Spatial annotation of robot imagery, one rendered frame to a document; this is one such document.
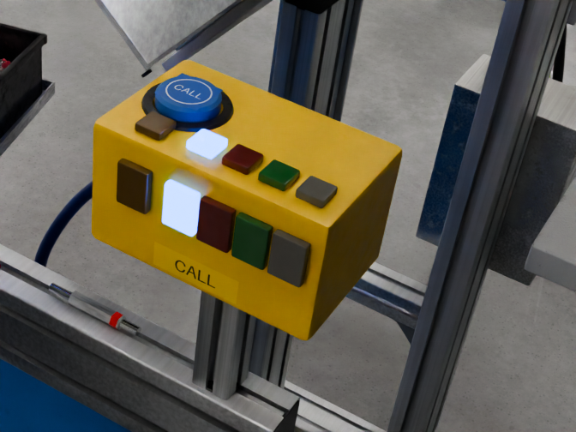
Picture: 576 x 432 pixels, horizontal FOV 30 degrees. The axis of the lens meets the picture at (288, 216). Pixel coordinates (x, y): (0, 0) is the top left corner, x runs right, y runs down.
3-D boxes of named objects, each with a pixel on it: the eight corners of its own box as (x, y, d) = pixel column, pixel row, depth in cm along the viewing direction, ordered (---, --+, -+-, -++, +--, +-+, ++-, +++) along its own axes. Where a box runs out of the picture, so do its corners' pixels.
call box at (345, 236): (376, 274, 71) (407, 142, 65) (303, 363, 64) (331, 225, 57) (176, 183, 76) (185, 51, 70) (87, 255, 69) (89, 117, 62)
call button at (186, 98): (232, 111, 66) (235, 87, 65) (196, 140, 63) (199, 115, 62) (178, 88, 68) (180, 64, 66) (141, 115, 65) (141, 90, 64)
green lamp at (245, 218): (267, 266, 61) (274, 225, 59) (262, 272, 61) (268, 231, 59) (235, 250, 62) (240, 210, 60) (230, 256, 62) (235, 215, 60)
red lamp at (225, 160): (263, 162, 61) (264, 153, 61) (247, 177, 60) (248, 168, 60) (237, 150, 62) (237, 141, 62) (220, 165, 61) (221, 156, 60)
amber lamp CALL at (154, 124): (177, 129, 63) (177, 120, 63) (159, 142, 62) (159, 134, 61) (151, 117, 64) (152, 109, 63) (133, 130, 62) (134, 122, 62)
